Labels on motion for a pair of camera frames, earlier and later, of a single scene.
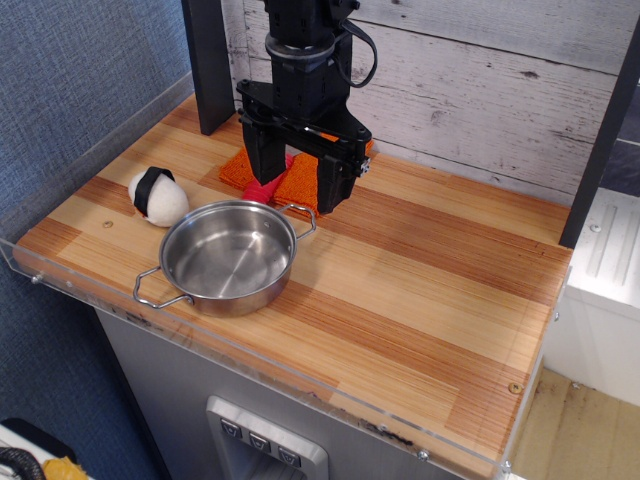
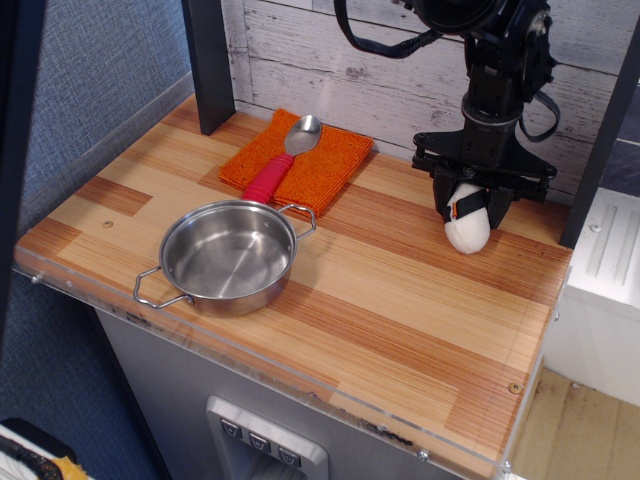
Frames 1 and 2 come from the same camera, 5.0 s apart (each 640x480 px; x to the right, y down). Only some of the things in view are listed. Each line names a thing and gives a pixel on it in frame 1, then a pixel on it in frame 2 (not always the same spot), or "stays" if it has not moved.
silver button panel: [253, 448] stays
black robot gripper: [312, 108] → [488, 153]
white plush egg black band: [158, 197] → [469, 227]
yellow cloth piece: [62, 469] stays
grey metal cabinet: [171, 378] stays
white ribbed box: [605, 266] stays
